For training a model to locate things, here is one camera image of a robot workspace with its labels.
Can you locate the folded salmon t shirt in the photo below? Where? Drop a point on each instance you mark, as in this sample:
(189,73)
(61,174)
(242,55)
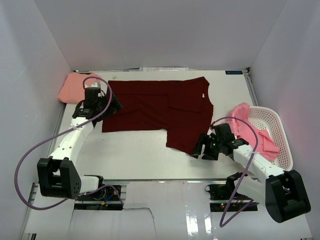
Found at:
(72,91)

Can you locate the papers behind table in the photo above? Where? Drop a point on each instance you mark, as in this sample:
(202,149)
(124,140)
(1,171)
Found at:
(162,69)

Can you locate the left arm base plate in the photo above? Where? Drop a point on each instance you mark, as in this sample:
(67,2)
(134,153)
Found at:
(106,194)

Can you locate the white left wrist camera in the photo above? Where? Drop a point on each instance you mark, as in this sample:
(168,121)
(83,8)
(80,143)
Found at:
(93,91)

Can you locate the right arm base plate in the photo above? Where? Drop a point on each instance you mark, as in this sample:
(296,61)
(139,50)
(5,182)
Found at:
(220,193)

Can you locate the white perforated plastic basket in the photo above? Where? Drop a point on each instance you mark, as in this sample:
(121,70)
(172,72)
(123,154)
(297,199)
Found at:
(264,118)

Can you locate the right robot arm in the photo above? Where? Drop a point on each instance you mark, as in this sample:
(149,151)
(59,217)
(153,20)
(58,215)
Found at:
(281,192)

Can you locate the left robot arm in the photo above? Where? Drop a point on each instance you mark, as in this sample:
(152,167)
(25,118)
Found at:
(57,174)

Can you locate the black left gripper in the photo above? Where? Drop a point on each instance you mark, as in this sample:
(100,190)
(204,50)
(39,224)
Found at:
(114,106)

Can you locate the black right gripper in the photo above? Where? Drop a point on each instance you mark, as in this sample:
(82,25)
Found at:
(197,150)

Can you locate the dark red t shirt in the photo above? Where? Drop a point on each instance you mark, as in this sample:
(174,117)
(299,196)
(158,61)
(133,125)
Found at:
(181,107)

